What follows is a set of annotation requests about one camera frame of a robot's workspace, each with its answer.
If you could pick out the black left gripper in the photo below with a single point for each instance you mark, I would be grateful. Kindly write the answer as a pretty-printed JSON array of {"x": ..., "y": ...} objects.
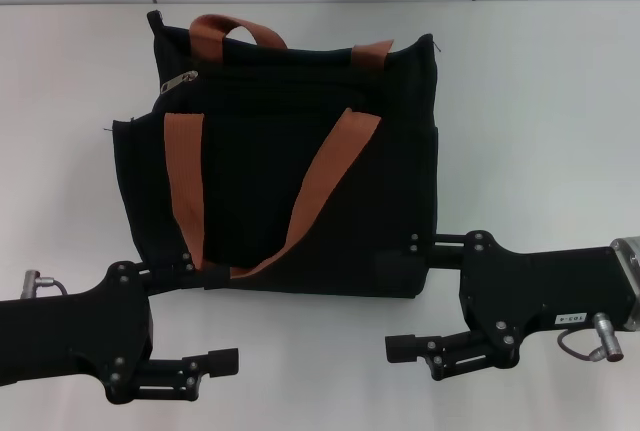
[{"x": 75, "y": 326}]

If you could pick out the silver zipper pull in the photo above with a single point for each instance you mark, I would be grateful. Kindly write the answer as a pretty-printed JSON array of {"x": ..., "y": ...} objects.
[{"x": 177, "y": 82}]

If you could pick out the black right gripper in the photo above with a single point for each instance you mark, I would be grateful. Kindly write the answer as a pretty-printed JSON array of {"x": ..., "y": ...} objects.
[{"x": 540, "y": 286}]

